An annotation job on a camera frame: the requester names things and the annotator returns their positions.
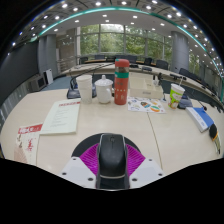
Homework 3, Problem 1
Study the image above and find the group of round ceiling lights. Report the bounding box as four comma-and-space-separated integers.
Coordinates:
9, 0, 224, 68

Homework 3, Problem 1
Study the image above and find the pale green paper sheet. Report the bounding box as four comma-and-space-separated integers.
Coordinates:
39, 98, 82, 136

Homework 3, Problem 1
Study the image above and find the red and white brochure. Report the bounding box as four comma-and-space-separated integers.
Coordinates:
13, 123, 44, 166

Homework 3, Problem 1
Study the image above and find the dark grey desk microphone unit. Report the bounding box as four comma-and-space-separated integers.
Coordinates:
66, 75, 98, 100
176, 94, 194, 110

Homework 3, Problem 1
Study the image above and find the white standing board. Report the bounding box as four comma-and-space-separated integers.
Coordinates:
44, 68, 54, 85

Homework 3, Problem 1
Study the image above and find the black computer mouse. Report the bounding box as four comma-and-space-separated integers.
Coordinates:
96, 133, 129, 190

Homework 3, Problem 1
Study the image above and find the white lidded ceramic mug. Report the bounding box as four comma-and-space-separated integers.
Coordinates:
94, 74, 114, 105

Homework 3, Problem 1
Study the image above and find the white cardboard box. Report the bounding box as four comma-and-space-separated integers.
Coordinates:
129, 72, 164, 100

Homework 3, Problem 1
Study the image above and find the group of dark office chairs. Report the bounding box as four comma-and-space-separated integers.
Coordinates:
78, 53, 221, 101

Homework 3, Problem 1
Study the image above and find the handheld microphone with black foam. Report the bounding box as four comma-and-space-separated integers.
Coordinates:
208, 123, 223, 155

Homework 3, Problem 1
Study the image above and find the stack of white paper cups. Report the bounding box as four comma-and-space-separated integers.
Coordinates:
75, 74, 94, 105

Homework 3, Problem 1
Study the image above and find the red thermos bottle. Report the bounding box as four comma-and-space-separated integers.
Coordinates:
113, 58, 131, 106

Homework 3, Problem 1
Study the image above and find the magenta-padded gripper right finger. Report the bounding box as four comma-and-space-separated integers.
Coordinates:
125, 143, 166, 190

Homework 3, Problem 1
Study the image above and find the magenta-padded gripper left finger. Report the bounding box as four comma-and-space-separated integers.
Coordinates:
60, 143, 100, 190

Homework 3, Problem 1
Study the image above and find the white book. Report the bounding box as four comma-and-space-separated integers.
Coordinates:
185, 106, 209, 133

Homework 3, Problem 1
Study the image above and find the green printed paper cup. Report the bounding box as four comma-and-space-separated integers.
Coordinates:
167, 83, 186, 110

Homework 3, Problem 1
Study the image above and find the colourful sticker sheet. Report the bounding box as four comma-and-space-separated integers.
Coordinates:
126, 96, 167, 114

